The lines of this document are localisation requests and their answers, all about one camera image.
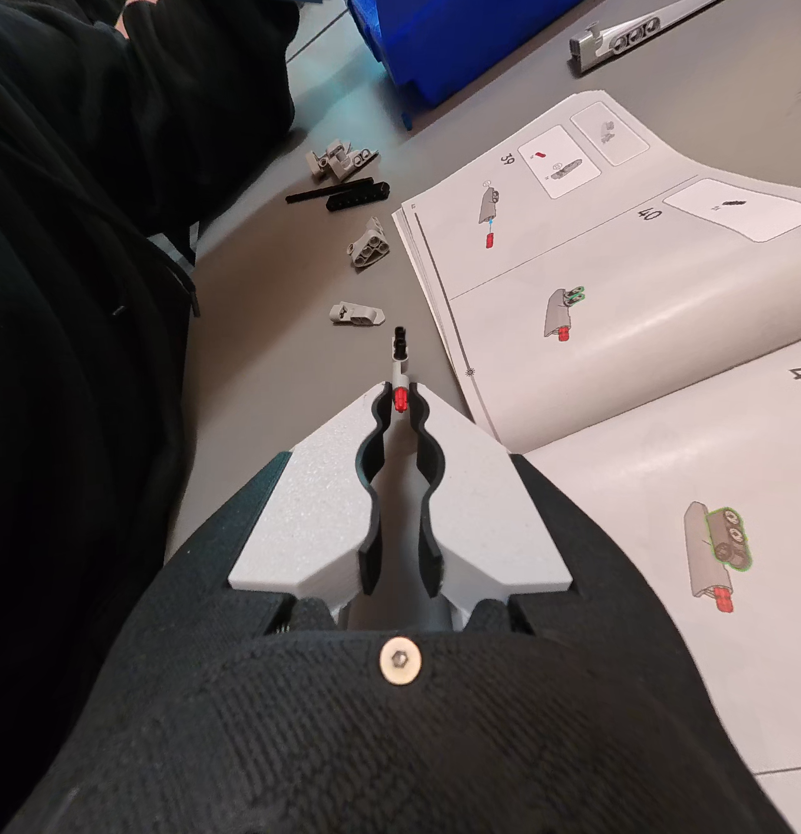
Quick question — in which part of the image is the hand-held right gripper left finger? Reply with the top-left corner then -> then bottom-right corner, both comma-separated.
230,383 -> 391,613

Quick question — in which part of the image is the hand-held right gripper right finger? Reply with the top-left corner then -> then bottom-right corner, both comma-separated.
410,384 -> 574,613

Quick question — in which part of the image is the grey brick with red axle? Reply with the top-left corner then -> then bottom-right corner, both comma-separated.
391,324 -> 414,414

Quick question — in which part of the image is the person's left forearm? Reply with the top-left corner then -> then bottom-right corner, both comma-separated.
107,0 -> 301,225

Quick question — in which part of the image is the grey desk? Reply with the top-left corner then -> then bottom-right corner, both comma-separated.
162,0 -> 801,568

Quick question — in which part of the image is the small grey brick connector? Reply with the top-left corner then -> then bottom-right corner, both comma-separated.
329,301 -> 388,325

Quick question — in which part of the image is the white instruction booklet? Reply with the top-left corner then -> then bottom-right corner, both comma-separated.
391,90 -> 801,834

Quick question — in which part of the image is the person's black clothed body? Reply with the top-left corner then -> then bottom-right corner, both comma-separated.
0,0 -> 202,834

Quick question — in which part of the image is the grey bent brick connector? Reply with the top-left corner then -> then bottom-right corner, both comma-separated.
346,216 -> 390,271

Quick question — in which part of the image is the thin black brick axle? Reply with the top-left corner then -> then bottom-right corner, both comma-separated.
285,177 -> 375,204

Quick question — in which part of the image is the black brick beam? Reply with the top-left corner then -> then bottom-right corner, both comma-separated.
325,181 -> 393,212

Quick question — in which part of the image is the grey angled brick connector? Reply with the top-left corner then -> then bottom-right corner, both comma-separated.
338,146 -> 380,180
306,138 -> 349,180

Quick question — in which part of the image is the blue storage bin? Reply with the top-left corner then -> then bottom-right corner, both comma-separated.
347,0 -> 587,108

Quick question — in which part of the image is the grey panel brick with holes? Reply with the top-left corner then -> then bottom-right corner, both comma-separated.
569,0 -> 724,66

